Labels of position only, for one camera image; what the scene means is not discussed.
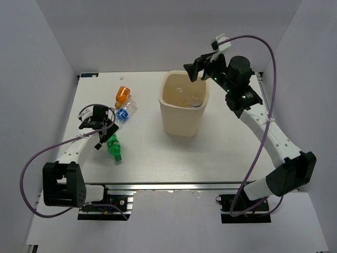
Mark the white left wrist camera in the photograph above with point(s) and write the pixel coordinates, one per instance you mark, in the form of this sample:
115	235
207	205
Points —
85	114

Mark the beige plastic bin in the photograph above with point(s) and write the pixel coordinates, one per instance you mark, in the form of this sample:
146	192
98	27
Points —
178	120

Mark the orange plastic bottle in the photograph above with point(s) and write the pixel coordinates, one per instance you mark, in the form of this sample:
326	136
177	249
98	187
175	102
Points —
121	96

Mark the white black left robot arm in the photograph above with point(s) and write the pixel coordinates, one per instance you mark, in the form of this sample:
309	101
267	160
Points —
63	182

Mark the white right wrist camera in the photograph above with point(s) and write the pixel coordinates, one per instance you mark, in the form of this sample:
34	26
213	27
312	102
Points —
219	47

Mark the clear bottle white cap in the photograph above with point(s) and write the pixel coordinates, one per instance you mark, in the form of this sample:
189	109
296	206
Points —
192	101

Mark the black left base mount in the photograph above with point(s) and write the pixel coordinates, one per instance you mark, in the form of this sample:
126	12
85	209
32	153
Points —
116	205

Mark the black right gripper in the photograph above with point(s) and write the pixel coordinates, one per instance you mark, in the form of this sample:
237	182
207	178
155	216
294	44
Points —
203	62

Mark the blue sticker left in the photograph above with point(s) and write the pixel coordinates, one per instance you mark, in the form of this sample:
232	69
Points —
87	75

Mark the green plastic bottle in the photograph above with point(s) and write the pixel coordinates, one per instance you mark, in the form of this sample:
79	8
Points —
114	148

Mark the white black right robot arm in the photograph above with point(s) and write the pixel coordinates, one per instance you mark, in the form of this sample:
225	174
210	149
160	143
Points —
293	167

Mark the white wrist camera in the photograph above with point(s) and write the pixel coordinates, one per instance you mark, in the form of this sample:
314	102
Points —
85	114
219	47

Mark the aluminium rail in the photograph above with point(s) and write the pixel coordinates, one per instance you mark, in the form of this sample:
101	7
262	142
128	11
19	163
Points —
174	186

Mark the clear bottle blue label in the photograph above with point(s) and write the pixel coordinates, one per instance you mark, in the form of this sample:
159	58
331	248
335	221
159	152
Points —
126	110

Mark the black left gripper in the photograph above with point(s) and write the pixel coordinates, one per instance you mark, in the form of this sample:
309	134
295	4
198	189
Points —
110	130

